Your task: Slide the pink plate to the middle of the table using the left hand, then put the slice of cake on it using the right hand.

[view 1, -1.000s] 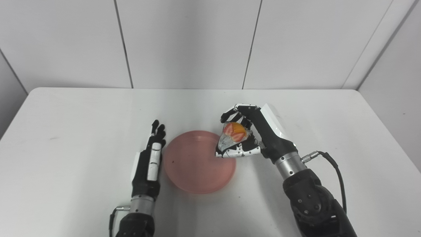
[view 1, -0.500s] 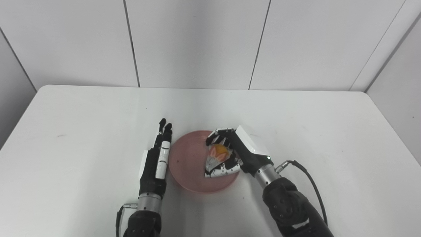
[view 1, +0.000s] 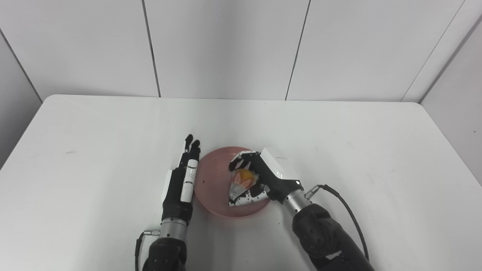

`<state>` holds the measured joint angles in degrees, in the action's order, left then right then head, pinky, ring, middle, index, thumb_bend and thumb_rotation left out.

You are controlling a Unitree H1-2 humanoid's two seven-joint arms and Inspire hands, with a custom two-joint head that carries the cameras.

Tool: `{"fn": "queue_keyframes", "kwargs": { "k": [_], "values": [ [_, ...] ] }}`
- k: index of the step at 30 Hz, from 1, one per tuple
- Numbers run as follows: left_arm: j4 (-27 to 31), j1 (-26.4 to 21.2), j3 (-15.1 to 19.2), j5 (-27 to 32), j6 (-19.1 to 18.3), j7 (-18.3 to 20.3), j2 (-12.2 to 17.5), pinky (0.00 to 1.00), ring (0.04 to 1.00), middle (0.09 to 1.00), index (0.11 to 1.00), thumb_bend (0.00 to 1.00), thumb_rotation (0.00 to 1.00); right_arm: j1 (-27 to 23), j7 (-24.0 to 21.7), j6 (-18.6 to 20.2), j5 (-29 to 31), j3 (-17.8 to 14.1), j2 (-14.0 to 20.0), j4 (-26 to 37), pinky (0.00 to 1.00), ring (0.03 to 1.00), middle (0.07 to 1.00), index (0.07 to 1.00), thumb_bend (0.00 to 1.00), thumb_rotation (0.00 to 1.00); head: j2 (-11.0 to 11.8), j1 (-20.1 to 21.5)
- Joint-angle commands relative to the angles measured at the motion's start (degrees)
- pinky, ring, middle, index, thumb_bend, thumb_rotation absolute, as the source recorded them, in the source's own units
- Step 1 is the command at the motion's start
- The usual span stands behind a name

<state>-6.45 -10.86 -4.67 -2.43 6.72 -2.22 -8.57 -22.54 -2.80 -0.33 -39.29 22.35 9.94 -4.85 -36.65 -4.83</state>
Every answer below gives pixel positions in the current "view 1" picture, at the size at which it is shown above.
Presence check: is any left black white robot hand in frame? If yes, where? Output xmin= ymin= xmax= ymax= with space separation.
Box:
xmin=161 ymin=134 xmax=201 ymax=222

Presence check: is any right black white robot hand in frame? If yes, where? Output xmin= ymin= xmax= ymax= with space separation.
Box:
xmin=228 ymin=148 xmax=304 ymax=207

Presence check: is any cake slice with fruit topping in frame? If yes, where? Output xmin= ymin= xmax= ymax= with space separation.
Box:
xmin=229 ymin=169 xmax=261 ymax=203

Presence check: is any pink round plate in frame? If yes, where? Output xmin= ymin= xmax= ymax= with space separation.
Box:
xmin=194 ymin=147 xmax=272 ymax=219

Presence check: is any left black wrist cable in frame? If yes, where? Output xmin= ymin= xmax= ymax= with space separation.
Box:
xmin=135 ymin=229 xmax=161 ymax=271

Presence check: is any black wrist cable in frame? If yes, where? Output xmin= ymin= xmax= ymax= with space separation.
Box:
xmin=305 ymin=184 xmax=370 ymax=262
xmin=135 ymin=229 xmax=161 ymax=271

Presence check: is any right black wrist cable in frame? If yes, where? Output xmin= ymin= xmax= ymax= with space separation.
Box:
xmin=305 ymin=184 xmax=370 ymax=262

